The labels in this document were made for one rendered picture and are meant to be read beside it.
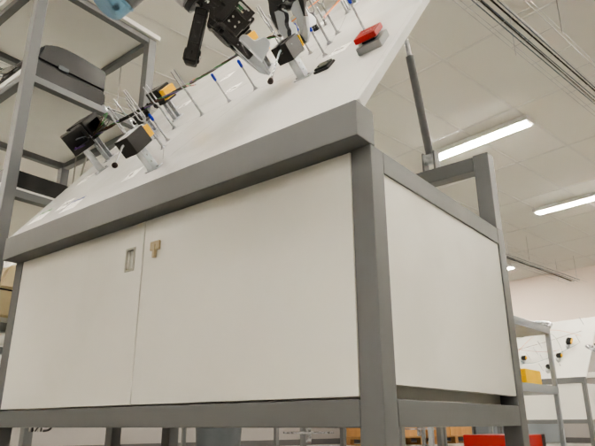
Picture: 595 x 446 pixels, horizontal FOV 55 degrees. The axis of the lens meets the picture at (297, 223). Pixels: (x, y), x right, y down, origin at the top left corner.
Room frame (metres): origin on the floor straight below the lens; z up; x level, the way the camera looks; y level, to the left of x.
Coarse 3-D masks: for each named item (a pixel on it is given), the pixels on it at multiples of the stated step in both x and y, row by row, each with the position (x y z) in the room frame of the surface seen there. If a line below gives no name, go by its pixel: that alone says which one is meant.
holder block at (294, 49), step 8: (288, 40) 1.04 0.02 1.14; (296, 40) 1.06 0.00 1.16; (280, 48) 1.05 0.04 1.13; (288, 48) 1.04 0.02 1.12; (296, 48) 1.06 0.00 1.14; (304, 48) 1.08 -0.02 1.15; (280, 56) 1.06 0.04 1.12; (288, 56) 1.06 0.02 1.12; (296, 56) 1.06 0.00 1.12; (280, 64) 1.08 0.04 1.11
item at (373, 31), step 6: (378, 24) 0.96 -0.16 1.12; (366, 30) 0.98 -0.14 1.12; (372, 30) 0.95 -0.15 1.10; (378, 30) 0.96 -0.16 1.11; (360, 36) 0.97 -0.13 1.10; (366, 36) 0.96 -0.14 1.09; (372, 36) 0.96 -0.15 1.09; (354, 42) 0.98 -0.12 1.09; (360, 42) 0.97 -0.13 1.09; (366, 42) 0.98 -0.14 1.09
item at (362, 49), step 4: (380, 32) 0.98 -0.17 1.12; (384, 32) 0.97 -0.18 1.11; (380, 36) 0.96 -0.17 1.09; (384, 36) 0.97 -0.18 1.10; (388, 36) 0.98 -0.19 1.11; (376, 40) 0.96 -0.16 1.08; (380, 40) 0.96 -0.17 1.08; (384, 40) 0.97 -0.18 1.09; (360, 44) 0.99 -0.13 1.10; (364, 44) 0.98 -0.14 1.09; (368, 44) 0.97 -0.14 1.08; (372, 44) 0.97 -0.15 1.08; (376, 44) 0.96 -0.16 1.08; (380, 44) 0.96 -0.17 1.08; (360, 48) 0.98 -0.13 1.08; (364, 48) 0.98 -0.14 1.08; (368, 48) 0.98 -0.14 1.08; (372, 48) 0.97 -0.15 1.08; (376, 48) 0.97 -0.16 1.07; (360, 52) 0.99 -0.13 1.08; (364, 52) 0.99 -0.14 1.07
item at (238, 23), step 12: (192, 0) 0.92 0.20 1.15; (204, 0) 0.96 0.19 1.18; (216, 0) 0.94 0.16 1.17; (228, 0) 0.94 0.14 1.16; (240, 0) 0.93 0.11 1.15; (216, 12) 0.95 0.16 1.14; (228, 12) 0.94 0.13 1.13; (240, 12) 0.94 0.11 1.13; (252, 12) 0.94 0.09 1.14; (216, 24) 0.94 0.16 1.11; (228, 24) 0.96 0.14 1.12; (240, 24) 0.96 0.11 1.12; (216, 36) 1.01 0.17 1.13
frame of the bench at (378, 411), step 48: (384, 192) 0.88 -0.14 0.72; (432, 192) 1.02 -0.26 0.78; (384, 240) 0.87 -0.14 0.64; (384, 288) 0.86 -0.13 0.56; (384, 336) 0.86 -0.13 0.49; (0, 384) 1.57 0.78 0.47; (384, 384) 0.85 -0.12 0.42; (0, 432) 1.57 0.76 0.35; (384, 432) 0.85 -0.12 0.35; (528, 432) 1.31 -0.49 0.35
